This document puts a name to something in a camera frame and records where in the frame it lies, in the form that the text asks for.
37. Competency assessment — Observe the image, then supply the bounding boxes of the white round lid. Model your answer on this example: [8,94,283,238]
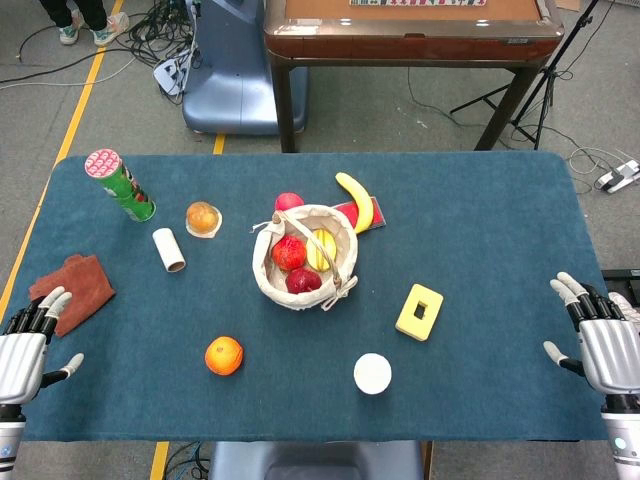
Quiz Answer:
[353,352,393,397]

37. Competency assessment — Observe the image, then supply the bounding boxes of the yellow block with hole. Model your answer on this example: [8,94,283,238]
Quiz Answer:
[394,283,445,343]

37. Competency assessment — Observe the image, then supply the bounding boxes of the white foot pedal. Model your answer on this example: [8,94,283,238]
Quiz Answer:
[593,158,640,192]

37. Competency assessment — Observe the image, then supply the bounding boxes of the orange fruit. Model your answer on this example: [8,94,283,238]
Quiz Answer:
[204,335,245,377]

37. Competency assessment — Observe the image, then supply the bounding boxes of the pink peach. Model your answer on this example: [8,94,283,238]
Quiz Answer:
[274,192,305,212]

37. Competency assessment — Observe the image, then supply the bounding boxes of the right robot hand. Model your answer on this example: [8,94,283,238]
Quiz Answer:
[543,271,640,400]

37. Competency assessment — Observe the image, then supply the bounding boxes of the person's legs with sneakers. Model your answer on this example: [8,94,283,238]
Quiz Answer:
[38,0,130,48]

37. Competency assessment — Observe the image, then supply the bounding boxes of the white paper roll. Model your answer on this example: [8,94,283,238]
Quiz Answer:
[152,227,187,274]

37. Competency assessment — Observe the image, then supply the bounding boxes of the black tripod stand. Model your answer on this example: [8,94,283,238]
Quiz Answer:
[449,0,601,151]

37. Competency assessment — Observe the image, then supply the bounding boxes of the brown cloth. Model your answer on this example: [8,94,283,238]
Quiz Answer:
[28,253,116,339]

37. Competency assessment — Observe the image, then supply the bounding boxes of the brown mahjong table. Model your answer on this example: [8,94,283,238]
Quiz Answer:
[262,0,566,154]

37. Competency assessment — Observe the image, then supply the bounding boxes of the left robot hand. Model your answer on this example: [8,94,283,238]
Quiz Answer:
[0,285,85,406]

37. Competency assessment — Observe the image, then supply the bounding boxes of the green chips can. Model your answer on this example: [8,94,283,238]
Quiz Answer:
[83,147,157,223]

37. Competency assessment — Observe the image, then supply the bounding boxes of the blue table cloth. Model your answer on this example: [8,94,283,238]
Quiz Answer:
[0,151,618,444]

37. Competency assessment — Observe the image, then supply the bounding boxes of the dark red apple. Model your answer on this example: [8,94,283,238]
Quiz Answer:
[285,267,323,295]

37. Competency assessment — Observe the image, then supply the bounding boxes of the yellow starfruit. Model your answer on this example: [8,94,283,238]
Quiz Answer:
[306,228,337,273]

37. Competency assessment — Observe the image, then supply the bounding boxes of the beige fabric basket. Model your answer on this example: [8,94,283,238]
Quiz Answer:
[250,203,360,313]

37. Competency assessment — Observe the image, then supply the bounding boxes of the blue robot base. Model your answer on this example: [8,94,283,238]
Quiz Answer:
[181,0,309,136]

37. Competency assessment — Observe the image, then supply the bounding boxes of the red flat box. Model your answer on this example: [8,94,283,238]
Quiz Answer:
[334,197,388,232]

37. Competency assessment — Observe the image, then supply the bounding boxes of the row of mahjong tiles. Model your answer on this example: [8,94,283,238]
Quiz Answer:
[348,0,489,8]

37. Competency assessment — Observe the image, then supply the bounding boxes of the blue robot torso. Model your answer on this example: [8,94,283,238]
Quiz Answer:
[207,440,426,480]

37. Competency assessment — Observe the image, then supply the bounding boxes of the white power strip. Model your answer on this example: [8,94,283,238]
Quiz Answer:
[152,55,194,97]

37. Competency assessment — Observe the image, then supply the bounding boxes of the red pomegranate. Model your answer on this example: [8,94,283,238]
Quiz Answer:
[271,234,308,272]

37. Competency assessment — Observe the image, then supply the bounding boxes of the yellow banana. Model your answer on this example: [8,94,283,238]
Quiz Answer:
[334,171,377,236]

